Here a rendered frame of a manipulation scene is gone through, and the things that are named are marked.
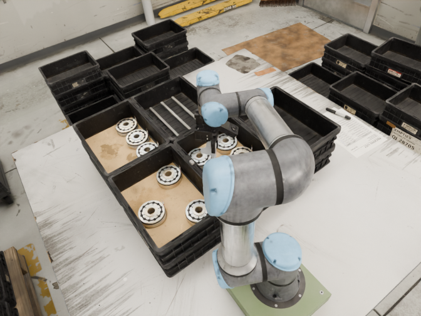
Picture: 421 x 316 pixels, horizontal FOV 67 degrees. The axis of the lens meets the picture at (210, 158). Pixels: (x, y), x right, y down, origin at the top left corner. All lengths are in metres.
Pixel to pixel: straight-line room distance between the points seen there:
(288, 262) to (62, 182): 1.15
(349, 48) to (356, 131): 1.44
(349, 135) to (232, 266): 1.05
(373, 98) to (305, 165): 1.96
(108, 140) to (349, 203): 1.12
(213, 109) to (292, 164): 0.38
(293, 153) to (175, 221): 0.69
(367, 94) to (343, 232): 1.43
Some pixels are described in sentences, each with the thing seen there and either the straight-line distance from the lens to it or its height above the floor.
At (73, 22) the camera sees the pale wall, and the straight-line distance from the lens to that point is 4.37.
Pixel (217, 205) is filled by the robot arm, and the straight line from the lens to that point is 0.60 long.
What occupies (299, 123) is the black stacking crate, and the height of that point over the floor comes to 0.83.
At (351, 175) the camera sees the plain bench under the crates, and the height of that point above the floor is 0.70.
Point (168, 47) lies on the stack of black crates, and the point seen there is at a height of 0.50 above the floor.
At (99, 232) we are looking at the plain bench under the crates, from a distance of 1.45.
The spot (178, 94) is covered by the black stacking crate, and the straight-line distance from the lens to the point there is 1.76.
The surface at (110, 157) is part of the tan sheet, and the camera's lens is 1.51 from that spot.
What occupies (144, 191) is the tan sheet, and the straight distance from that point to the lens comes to 1.33.
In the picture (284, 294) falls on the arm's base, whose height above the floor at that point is 0.81.
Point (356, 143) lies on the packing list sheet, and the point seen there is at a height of 0.70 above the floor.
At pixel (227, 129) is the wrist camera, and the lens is 1.14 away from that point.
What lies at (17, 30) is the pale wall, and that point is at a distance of 4.27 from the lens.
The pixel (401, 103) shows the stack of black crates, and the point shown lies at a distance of 2.40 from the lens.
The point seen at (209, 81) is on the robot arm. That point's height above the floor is 1.29.
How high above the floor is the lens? 1.87
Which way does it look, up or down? 48 degrees down
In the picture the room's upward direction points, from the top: 6 degrees counter-clockwise
